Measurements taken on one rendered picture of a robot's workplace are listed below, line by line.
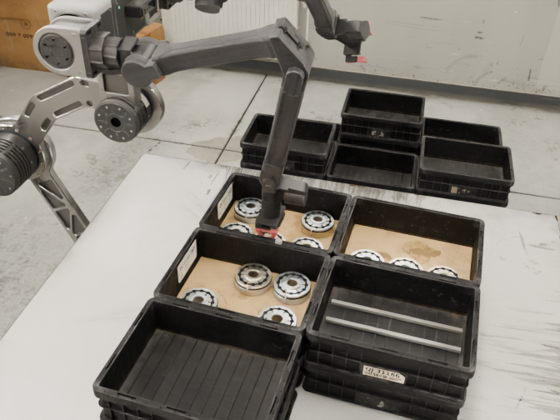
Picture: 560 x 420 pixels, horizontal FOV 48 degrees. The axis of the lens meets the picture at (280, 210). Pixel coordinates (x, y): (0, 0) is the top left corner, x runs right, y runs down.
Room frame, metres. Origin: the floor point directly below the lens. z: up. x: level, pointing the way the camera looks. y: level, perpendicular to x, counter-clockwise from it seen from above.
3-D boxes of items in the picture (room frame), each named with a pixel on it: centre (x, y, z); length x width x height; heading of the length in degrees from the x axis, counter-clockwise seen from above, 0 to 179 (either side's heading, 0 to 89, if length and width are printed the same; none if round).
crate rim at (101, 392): (0.94, 0.16, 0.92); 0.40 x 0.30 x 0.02; 75
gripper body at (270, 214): (1.45, 0.03, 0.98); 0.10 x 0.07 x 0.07; 166
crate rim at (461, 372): (1.13, -0.30, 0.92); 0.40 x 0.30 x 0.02; 75
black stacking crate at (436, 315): (1.13, -0.30, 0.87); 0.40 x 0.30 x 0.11; 75
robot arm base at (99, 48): (1.44, 0.43, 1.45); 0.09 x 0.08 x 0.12; 168
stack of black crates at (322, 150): (2.56, -0.03, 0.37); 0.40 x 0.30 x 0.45; 78
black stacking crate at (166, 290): (1.23, 0.09, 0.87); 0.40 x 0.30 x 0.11; 75
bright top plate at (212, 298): (1.19, 0.21, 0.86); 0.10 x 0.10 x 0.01
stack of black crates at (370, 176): (2.49, -0.42, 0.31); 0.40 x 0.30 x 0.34; 78
